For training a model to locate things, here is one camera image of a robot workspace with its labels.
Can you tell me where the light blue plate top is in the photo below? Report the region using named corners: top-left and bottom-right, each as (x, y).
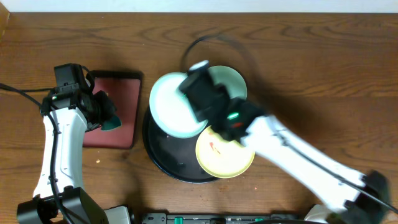
top-left (208, 65), bottom-right (248, 100)

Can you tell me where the light blue plate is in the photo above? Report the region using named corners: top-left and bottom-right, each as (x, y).
top-left (208, 65), bottom-right (248, 100)
top-left (149, 72), bottom-right (208, 138)

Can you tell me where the yellow plate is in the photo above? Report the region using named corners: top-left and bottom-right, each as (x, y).
top-left (195, 126), bottom-right (255, 179)

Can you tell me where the green yellow sponge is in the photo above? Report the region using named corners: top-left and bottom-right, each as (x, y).
top-left (101, 115), bottom-right (122, 131)

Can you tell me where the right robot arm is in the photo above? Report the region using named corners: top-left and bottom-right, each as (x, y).
top-left (178, 68), bottom-right (397, 223)

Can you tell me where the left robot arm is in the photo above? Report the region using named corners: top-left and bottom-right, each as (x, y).
top-left (17, 63), bottom-right (132, 224)

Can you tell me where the rectangular black tray red liquid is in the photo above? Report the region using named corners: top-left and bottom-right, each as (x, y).
top-left (83, 70), bottom-right (143, 149)

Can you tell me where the round black tray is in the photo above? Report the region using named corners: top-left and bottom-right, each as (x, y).
top-left (142, 108), bottom-right (218, 184)

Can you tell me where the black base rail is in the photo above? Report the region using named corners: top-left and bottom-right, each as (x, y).
top-left (139, 212), bottom-right (307, 224)

